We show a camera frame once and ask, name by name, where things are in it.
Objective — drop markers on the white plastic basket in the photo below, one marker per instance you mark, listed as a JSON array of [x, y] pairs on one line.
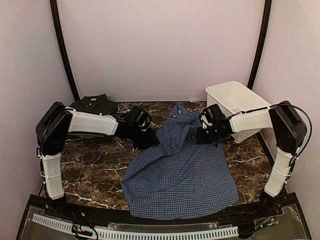
[[240, 100]]

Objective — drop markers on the black striped folded shirt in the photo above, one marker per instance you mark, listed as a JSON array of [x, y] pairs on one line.
[[98, 104]]

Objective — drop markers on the black front table rail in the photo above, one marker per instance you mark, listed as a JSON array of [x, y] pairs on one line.
[[243, 214]]

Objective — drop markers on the black right frame post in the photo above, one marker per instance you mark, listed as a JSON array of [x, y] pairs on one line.
[[260, 44]]

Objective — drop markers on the black frame post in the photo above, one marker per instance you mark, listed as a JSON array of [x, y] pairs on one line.
[[62, 49], [260, 44]]

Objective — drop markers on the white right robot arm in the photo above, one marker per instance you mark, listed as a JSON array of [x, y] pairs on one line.
[[291, 134]]

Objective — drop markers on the black left frame post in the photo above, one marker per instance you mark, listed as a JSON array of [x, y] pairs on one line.
[[62, 49]]

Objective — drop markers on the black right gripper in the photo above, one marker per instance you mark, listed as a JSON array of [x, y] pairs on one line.
[[200, 138]]

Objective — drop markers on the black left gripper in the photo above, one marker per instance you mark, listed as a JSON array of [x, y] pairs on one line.
[[151, 140]]

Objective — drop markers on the white slotted cable duct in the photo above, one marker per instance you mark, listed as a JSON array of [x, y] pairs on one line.
[[121, 231]]

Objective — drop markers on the blue checked long sleeve shirt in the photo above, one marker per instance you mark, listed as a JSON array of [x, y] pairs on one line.
[[179, 170]]

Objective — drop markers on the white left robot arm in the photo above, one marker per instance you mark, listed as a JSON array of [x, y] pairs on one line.
[[60, 121]]

